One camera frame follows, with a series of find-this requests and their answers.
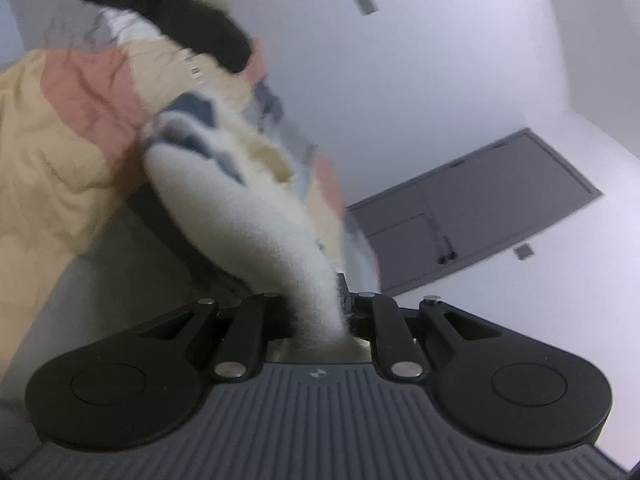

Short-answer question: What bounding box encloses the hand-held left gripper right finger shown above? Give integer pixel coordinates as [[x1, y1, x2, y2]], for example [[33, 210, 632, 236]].
[[338, 273, 502, 381]]

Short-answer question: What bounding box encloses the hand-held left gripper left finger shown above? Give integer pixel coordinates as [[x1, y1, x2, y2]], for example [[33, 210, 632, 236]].
[[137, 292, 297, 380]]

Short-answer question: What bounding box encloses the cream striped sweater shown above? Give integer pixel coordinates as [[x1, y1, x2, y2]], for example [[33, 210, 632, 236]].
[[139, 92, 375, 364]]

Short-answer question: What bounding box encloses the grey door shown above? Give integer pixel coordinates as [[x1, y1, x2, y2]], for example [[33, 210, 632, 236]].
[[347, 128, 602, 297]]

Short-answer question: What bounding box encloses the patchwork bed quilt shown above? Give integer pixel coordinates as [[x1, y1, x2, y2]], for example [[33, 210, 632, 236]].
[[0, 7, 382, 378]]

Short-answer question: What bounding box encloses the black garment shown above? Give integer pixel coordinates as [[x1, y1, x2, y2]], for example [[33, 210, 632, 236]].
[[22, 0, 254, 76]]

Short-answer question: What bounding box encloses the black door handle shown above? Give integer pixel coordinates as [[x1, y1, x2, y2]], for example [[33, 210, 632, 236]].
[[433, 236, 457, 264]]

